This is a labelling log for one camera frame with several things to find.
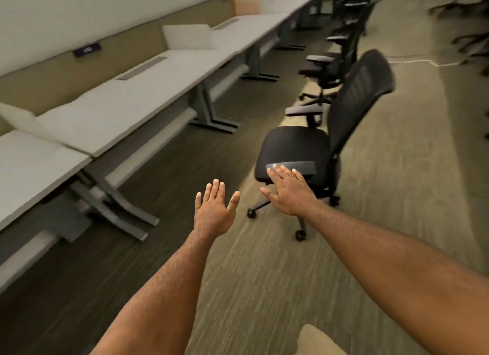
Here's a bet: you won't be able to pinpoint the person's left hand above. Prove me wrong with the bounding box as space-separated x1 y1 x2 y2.
194 179 241 239

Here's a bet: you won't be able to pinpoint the person's right hand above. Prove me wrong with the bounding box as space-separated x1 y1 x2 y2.
260 164 320 217

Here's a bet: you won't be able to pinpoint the person's right forearm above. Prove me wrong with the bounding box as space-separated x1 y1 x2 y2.
304 202 489 355

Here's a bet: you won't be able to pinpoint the person's left forearm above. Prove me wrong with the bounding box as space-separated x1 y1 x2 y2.
90 228 232 355

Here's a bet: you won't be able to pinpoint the person's beige trousers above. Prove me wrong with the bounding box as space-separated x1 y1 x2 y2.
297 324 348 355

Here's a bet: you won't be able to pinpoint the white desk divider screen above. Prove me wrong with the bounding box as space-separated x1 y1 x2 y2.
0 102 64 145
233 0 262 16
161 24 215 51

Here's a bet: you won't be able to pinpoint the beige desk partition panel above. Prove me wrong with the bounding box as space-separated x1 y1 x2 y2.
210 0 236 26
0 22 166 117

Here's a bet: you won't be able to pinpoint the blue desk label plate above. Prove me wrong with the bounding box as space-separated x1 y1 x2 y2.
72 41 101 58

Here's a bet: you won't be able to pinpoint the grey cable cover plate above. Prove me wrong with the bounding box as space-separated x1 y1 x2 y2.
211 18 239 31
116 56 168 81

